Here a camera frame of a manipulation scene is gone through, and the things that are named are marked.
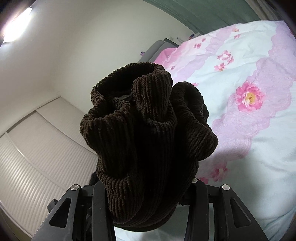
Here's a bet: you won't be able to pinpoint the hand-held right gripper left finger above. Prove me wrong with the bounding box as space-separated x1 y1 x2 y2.
35 182 116 241

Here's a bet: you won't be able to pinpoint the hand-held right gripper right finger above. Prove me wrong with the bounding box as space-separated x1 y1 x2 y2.
180 178 269 241

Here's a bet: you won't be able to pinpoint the dark brown fleece pants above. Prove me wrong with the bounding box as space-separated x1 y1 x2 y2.
80 62 219 232

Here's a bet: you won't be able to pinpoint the black folded garment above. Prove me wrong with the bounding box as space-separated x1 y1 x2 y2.
89 171 102 186

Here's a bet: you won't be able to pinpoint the pink floral duvet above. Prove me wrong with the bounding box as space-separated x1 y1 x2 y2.
116 20 296 241

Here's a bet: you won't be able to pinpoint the grey headboard cushion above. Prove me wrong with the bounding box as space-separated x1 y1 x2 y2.
137 40 166 63

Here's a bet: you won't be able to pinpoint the ceiling light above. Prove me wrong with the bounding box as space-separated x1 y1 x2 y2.
2 6 33 43

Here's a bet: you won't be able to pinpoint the green curtain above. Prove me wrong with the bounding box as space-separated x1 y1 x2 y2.
143 0 263 36

